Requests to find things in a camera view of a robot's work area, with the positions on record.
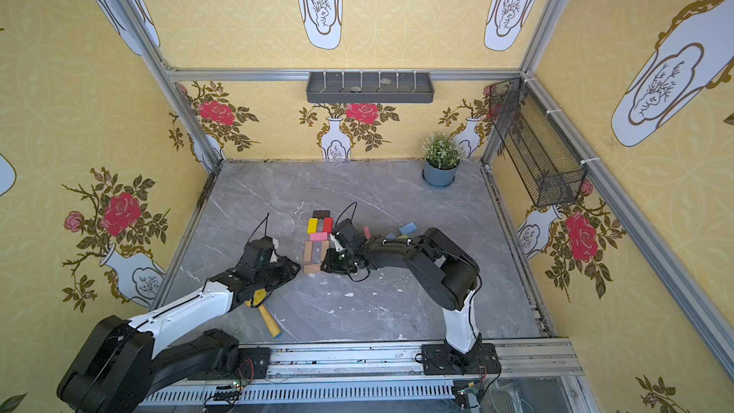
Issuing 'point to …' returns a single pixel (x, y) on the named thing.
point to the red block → (328, 225)
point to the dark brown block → (321, 213)
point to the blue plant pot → (439, 177)
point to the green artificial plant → (442, 152)
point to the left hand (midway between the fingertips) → (304, 267)
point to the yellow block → (313, 226)
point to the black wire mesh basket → (533, 146)
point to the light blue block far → (408, 228)
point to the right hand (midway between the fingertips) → (323, 273)
